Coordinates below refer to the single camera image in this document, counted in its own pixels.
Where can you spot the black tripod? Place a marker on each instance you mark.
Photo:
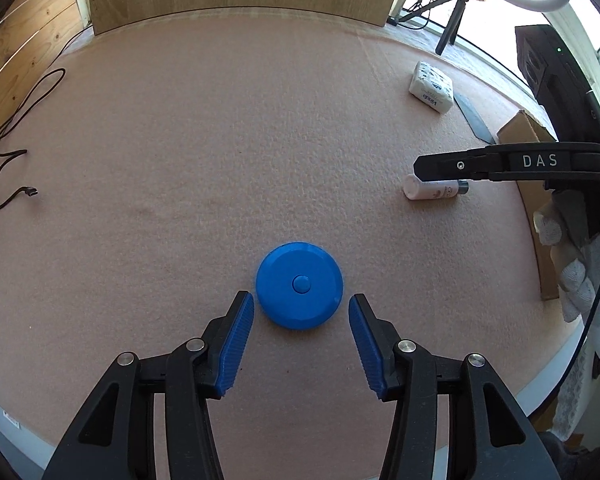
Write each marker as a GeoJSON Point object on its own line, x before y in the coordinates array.
{"type": "Point", "coordinates": [447, 35]}

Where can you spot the patterned tissue pack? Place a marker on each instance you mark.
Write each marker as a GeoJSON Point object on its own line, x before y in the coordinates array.
{"type": "Point", "coordinates": [430, 87]}

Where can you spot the small cream bottle grey cap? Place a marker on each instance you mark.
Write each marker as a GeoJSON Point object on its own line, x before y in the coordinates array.
{"type": "Point", "coordinates": [430, 191]}

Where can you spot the round blue tape measure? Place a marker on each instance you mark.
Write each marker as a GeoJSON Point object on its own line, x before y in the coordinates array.
{"type": "Point", "coordinates": [300, 285]}

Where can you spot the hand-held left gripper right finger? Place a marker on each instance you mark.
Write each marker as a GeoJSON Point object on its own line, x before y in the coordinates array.
{"type": "Point", "coordinates": [370, 347]}

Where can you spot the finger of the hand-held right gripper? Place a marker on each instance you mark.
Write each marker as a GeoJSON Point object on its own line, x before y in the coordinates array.
{"type": "Point", "coordinates": [445, 166]}

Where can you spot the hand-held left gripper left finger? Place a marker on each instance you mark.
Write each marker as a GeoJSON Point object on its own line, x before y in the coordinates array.
{"type": "Point", "coordinates": [235, 345]}

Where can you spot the cardboard box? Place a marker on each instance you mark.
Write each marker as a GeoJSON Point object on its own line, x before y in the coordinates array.
{"type": "Point", "coordinates": [530, 135]}

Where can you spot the wooden slat panel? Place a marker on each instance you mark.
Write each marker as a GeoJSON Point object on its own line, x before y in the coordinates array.
{"type": "Point", "coordinates": [30, 35]}

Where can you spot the person's right hand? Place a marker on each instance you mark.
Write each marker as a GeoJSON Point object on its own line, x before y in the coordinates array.
{"type": "Point", "coordinates": [577, 285]}

